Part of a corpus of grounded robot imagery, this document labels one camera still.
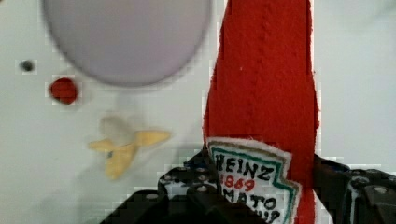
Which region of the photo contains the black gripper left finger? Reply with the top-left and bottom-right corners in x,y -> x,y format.
157,146 -> 220,202

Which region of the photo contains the plush strawberry toy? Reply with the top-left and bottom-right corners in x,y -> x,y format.
49,77 -> 78,105

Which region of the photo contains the lavender round plate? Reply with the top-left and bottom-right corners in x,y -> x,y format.
42,0 -> 212,87

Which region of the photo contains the plush peeled banana toy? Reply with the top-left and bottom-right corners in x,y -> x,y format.
88,116 -> 171,180

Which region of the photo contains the red plush ketchup bottle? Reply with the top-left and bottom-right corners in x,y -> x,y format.
203,0 -> 318,224

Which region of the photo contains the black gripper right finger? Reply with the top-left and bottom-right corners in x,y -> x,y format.
313,155 -> 396,224

